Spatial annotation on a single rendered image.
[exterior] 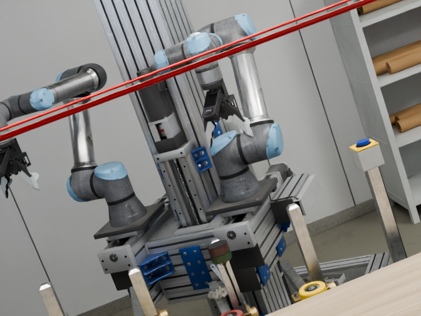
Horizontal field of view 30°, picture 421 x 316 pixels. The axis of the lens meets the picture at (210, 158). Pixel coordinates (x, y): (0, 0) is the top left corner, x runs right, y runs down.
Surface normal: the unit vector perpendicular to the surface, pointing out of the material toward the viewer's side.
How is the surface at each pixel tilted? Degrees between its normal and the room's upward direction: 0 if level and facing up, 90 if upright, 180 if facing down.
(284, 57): 90
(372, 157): 90
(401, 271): 0
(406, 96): 90
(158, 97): 90
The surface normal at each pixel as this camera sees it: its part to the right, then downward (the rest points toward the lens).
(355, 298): -0.33, -0.91
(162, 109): 0.39, 0.09
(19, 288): 0.15, 0.19
